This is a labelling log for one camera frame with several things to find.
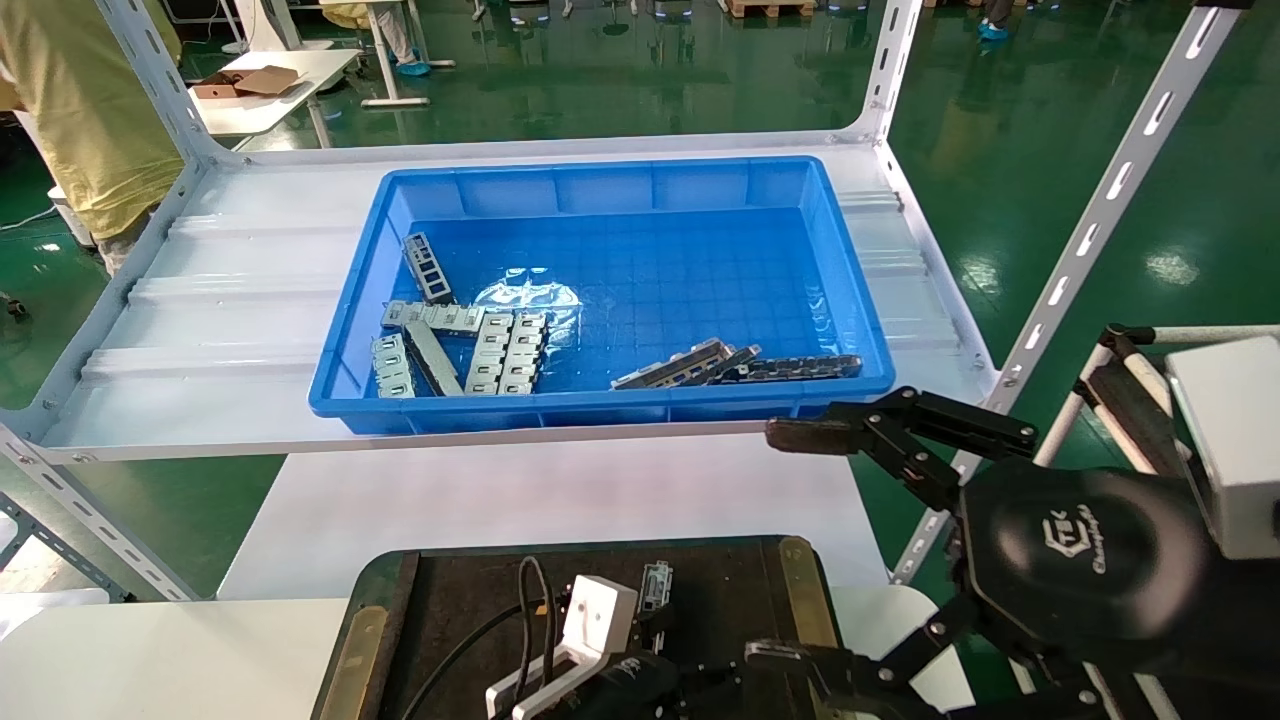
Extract white metal shelf rack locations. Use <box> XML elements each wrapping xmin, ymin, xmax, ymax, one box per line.
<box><xmin>0</xmin><ymin>0</ymin><xmax>1256</xmax><ymax>603</ymax></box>

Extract white desk frame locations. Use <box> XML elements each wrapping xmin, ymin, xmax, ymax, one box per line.
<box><xmin>225</xmin><ymin>0</ymin><xmax>456</xmax><ymax>109</ymax></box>

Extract open cardboard box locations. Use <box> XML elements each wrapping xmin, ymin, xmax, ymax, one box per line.
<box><xmin>190</xmin><ymin>66</ymin><xmax>311</xmax><ymax>100</ymax></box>

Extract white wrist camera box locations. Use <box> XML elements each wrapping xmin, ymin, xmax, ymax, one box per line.
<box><xmin>1165</xmin><ymin>337</ymin><xmax>1280</xmax><ymax>561</ymax></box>
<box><xmin>487</xmin><ymin>575</ymin><xmax>639</xmax><ymax>720</ymax></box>

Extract person in beige trousers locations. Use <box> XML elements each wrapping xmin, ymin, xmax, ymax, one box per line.
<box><xmin>320</xmin><ymin>0</ymin><xmax>436</xmax><ymax>78</ymax></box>

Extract black container with brass edges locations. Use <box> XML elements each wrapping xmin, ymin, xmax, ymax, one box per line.
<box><xmin>308</xmin><ymin>535</ymin><xmax>851</xmax><ymax>720</ymax></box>

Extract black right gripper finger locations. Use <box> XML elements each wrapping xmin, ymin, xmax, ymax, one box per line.
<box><xmin>745</xmin><ymin>598</ymin><xmax>1101</xmax><ymax>720</ymax></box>
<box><xmin>766</xmin><ymin>385</ymin><xmax>1041</xmax><ymax>511</ymax></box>

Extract silver notched metal part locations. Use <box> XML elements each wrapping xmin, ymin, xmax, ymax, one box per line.
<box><xmin>465</xmin><ymin>312</ymin><xmax>515</xmax><ymax>396</ymax></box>
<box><xmin>498</xmin><ymin>312</ymin><xmax>549</xmax><ymax>396</ymax></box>

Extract dark metal rail part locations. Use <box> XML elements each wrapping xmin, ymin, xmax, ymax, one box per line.
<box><xmin>690</xmin><ymin>345</ymin><xmax>763</xmax><ymax>386</ymax></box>

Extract short silver metal part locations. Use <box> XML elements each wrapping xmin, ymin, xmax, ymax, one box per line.
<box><xmin>372</xmin><ymin>334</ymin><xmax>416</xmax><ymax>399</ymax></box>

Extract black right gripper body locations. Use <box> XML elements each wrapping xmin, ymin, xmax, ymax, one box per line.
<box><xmin>955</xmin><ymin>466</ymin><xmax>1280</xmax><ymax>703</ymax></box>

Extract dark ladder-shaped metal part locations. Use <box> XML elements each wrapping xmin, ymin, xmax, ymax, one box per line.
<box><xmin>402</xmin><ymin>232</ymin><xmax>456</xmax><ymax>306</ymax></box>

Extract long grey metal rail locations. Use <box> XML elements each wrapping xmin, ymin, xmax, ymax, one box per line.
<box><xmin>612</xmin><ymin>338</ymin><xmax>736</xmax><ymax>391</ymax></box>

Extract flat grey metal strip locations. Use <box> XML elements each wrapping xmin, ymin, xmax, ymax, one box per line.
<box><xmin>405</xmin><ymin>320</ymin><xmax>466</xmax><ymax>397</ymax></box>

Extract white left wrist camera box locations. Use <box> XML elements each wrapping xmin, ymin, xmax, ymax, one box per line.
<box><xmin>487</xmin><ymin>575</ymin><xmax>639</xmax><ymax>720</ymax></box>

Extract blue plastic bin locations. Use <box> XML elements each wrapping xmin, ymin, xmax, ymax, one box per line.
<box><xmin>308</xmin><ymin>155</ymin><xmax>897</xmax><ymax>436</ymax></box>

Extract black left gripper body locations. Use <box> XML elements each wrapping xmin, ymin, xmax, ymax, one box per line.
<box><xmin>570</xmin><ymin>655</ymin><xmax>693</xmax><ymax>720</ymax></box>

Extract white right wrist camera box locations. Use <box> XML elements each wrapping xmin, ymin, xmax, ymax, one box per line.
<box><xmin>1165</xmin><ymin>337</ymin><xmax>1280</xmax><ymax>561</ymax></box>

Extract white table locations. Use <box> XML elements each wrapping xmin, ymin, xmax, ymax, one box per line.
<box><xmin>185</xmin><ymin>48</ymin><xmax>361</xmax><ymax>143</ymax></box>

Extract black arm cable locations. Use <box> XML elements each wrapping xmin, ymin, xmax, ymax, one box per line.
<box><xmin>405</xmin><ymin>557</ymin><xmax>563</xmax><ymax>720</ymax></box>

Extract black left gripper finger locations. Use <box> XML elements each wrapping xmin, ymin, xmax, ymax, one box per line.
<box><xmin>636</xmin><ymin>605</ymin><xmax>673</xmax><ymax>661</ymax></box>
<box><xmin>682</xmin><ymin>662</ymin><xmax>757</xmax><ymax>707</ymax></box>

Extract black toothed metal part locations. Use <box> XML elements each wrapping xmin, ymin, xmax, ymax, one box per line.
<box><xmin>720</xmin><ymin>354</ymin><xmax>863</xmax><ymax>385</ymax></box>

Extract person in yellow shirt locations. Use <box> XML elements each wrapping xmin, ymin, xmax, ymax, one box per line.
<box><xmin>0</xmin><ymin>0</ymin><xmax>186</xmax><ymax>273</ymax></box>

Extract white tube cart frame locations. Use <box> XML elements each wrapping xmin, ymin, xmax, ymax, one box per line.
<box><xmin>1010</xmin><ymin>323</ymin><xmax>1280</xmax><ymax>720</ymax></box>

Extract clear plastic bag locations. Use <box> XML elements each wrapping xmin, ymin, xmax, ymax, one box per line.
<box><xmin>472</xmin><ymin>267</ymin><xmax>583</xmax><ymax>346</ymax></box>

